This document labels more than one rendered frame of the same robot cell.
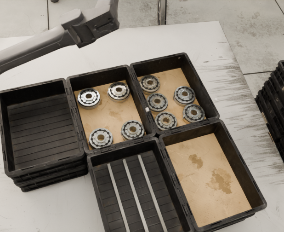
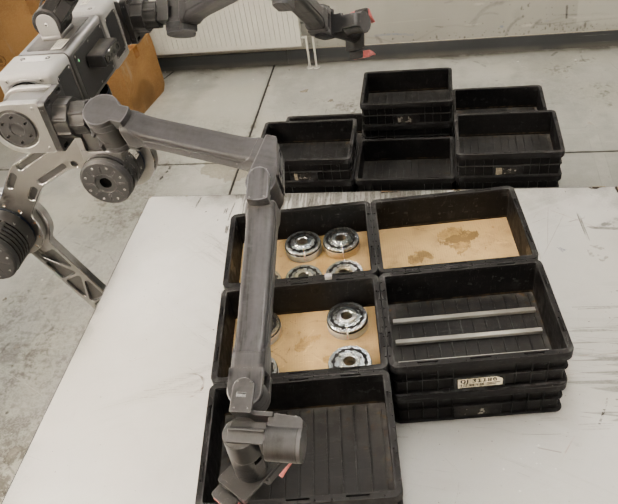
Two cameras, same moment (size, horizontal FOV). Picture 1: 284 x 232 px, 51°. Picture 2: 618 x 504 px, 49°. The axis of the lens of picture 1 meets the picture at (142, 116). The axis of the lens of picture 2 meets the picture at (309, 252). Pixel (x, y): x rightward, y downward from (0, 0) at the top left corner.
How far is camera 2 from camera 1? 1.07 m
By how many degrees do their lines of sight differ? 40
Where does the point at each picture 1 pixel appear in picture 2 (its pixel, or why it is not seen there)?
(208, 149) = (404, 240)
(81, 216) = (469, 451)
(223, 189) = (471, 238)
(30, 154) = (346, 487)
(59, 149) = (349, 437)
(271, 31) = (146, 190)
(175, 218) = (505, 297)
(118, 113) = (303, 338)
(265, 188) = not seen: hidden behind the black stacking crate
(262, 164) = not seen: hidden behind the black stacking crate
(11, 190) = not seen: outside the picture
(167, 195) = (468, 299)
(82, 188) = (415, 443)
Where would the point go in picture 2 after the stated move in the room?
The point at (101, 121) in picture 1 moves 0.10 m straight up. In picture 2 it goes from (311, 364) to (305, 337)
